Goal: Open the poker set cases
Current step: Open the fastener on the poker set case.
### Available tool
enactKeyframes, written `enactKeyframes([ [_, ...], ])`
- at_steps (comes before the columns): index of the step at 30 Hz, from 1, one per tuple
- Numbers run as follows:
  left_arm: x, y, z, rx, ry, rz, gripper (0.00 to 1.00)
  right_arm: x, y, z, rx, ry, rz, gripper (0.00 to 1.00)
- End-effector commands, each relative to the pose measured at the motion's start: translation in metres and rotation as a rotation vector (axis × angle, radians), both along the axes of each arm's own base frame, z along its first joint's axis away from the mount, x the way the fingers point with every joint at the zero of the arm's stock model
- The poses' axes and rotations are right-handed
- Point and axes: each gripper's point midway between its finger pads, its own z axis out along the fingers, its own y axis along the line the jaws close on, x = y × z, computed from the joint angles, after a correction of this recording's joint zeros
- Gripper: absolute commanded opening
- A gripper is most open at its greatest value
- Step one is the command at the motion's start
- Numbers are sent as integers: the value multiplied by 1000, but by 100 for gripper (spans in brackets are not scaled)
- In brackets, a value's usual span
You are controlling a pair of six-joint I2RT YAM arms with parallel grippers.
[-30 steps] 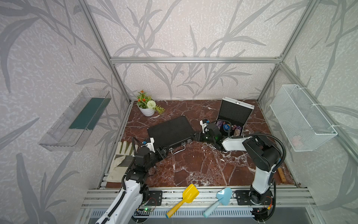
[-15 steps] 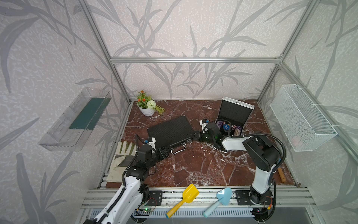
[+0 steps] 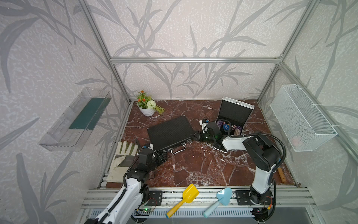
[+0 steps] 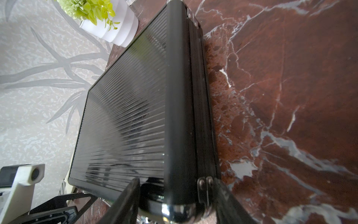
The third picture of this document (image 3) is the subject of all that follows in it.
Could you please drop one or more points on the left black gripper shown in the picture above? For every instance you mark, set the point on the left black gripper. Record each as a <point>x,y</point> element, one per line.
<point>160,157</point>

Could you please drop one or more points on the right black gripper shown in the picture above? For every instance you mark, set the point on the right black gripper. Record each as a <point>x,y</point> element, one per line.
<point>197,136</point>

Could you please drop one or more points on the black poker set case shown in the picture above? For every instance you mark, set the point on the black poker set case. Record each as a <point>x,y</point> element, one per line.
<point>171,136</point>

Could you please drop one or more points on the silver poker set case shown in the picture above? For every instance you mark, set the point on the silver poker set case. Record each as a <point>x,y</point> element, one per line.
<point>233,115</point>

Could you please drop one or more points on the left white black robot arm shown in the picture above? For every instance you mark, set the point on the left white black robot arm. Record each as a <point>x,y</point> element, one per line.
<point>134,191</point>

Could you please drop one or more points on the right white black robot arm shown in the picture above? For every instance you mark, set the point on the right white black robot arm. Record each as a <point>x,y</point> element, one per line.
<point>266,151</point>

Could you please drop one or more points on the yellow toy shovel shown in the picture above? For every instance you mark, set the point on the yellow toy shovel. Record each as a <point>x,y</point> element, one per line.
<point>189,194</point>

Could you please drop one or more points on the potted plant white pot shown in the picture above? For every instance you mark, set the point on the potted plant white pot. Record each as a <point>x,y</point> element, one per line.
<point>147,105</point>

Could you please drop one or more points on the light blue toy trowel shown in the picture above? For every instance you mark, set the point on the light blue toy trowel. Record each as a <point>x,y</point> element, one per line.
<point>223,197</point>

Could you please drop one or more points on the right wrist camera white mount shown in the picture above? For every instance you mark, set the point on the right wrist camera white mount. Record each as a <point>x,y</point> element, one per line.
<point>203,123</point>

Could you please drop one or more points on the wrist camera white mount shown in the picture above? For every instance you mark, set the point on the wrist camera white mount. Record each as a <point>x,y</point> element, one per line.
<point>203,123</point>
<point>148,146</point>

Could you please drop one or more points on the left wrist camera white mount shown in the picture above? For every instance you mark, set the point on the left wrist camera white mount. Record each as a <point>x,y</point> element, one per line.
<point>148,146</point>

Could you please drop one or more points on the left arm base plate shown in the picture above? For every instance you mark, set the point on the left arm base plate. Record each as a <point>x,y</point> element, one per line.
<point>152,198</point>

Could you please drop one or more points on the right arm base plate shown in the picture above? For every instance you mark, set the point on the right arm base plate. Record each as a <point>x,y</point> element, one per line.
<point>243,196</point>

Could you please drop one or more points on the clear plastic wall shelf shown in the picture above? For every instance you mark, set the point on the clear plastic wall shelf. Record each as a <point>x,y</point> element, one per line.
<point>74,127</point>

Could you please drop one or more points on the blue garden fork wooden handle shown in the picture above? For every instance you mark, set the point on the blue garden fork wooden handle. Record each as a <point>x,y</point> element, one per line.
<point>281,174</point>

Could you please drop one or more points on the white wire mesh basket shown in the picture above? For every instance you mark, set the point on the white wire mesh basket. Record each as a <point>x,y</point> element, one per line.
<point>303,123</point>

